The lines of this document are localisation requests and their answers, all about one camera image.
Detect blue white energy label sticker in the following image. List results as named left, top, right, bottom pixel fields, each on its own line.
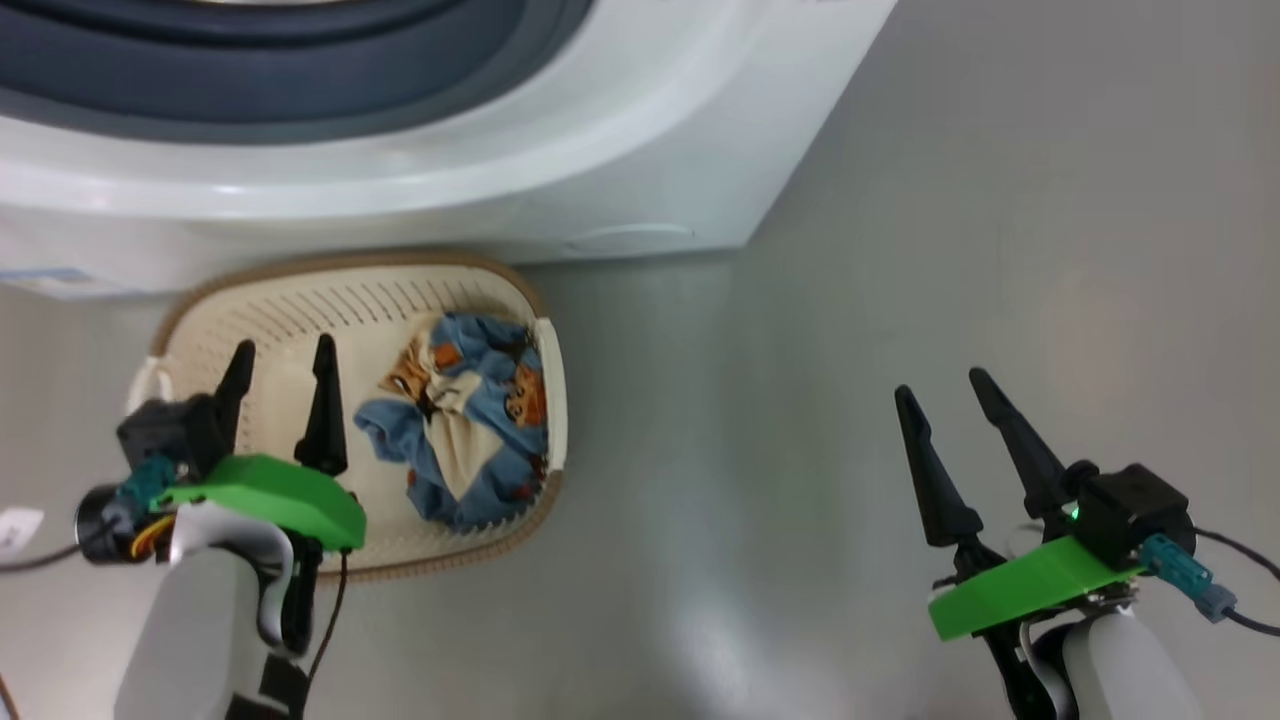
left=0, top=266, right=151, bottom=301

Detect blue cream cartoon print garment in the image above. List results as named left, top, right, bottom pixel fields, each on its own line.
left=354, top=312, right=551, bottom=533

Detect grey rubber door gasket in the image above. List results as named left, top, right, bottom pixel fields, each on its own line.
left=0, top=0, right=597, bottom=146

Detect white front-load washing machine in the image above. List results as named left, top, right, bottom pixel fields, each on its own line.
left=0, top=0, right=898, bottom=301

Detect round white filter cover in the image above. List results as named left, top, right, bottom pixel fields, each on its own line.
left=563, top=222, right=696, bottom=256

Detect cream perforated laundry basket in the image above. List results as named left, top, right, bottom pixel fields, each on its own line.
left=127, top=250, right=569, bottom=584

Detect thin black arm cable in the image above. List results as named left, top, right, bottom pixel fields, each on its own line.
left=305, top=548, right=349, bottom=691

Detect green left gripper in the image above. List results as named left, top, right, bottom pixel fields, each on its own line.
left=75, top=334, right=368, bottom=566

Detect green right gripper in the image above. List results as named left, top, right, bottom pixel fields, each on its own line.
left=894, top=367, right=1146, bottom=643

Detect small white paper tag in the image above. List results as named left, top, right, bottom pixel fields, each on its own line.
left=0, top=507, right=46, bottom=561

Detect teal plug black cable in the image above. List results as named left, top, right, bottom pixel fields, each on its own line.
left=0, top=458, right=181, bottom=576
left=1140, top=525, right=1280, bottom=638

